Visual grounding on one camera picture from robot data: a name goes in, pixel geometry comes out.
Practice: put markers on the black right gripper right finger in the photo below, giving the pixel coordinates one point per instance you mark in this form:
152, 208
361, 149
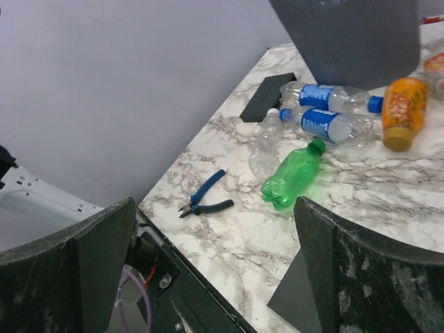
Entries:
363, 281

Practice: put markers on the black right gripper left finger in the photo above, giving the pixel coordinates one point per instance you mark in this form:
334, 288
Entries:
67, 281

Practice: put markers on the green plastic bottle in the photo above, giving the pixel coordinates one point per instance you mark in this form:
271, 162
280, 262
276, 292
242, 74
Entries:
294, 175

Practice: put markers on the small orange juice bottle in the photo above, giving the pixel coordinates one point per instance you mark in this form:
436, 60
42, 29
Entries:
403, 112

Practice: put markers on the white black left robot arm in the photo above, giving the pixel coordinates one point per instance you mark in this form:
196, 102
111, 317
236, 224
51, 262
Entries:
23, 192

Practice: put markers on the grey mesh waste bin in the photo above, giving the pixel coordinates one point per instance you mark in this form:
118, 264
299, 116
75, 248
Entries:
365, 44

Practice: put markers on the black block near centre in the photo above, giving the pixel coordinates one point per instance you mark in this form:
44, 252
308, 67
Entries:
293, 301

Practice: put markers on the black block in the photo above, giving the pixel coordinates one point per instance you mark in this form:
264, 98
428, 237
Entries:
293, 301
265, 98

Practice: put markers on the Pepsi bottle near left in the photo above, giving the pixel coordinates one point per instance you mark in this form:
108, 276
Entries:
348, 130

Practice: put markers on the pepsi bottle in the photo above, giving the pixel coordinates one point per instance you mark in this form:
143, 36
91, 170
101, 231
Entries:
348, 130
334, 98

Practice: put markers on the clear unlabelled crushed bottle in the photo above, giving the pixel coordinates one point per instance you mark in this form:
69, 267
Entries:
263, 160

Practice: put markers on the Pepsi bottle far left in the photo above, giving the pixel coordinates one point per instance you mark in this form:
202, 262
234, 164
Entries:
334, 98

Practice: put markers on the black block far left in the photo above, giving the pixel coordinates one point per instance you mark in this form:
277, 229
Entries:
265, 98

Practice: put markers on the crushed orange plastic bottle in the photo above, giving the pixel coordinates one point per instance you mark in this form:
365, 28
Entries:
433, 67

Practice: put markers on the red handled screwdriver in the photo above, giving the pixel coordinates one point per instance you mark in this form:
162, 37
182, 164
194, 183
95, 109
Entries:
431, 20

